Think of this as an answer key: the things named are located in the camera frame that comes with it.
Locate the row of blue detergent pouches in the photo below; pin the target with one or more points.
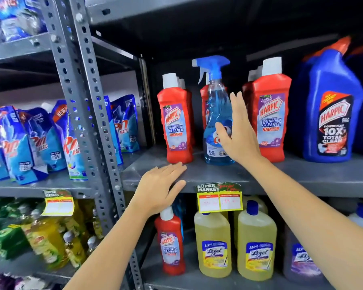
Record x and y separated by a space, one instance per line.
33 141

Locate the blue glass cleaner spray bottle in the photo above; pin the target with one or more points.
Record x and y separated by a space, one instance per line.
214 102

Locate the person's left hand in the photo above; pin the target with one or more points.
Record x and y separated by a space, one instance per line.
155 190

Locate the yellow floor cleaner bottle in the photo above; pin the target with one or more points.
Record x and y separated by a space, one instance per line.
213 244
257 244
260 202

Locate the pile of purple packets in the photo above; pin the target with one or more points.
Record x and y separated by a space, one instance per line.
9 282

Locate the person's right forearm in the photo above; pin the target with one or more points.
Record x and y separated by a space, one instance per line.
308 226

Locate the green and yellow price tag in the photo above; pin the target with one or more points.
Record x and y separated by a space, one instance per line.
59 203
219 197

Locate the person's right hand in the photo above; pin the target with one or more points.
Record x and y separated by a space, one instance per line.
240 141

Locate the person's left thumb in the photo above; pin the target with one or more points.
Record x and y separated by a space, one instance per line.
177 187

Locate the purple floor cleaner bottle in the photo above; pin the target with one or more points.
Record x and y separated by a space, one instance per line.
301 259

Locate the person's right thumb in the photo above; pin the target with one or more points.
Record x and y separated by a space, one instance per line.
221 131

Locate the person's left forearm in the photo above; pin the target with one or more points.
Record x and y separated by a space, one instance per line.
109 253

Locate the group of yellow dishwash bottles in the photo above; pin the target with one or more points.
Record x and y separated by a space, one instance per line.
54 235

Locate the large red bathroom cleaner bottle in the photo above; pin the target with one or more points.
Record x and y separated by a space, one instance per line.
246 90
272 117

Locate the small red bathroom cleaner bottle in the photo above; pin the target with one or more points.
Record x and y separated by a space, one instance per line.
169 244

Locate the grey slotted metal shelf rack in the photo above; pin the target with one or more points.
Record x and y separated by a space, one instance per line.
78 87

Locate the pile of blue detergent packets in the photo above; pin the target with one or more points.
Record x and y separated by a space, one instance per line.
12 18

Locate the pile of green packets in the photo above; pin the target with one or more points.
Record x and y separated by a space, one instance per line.
3 232

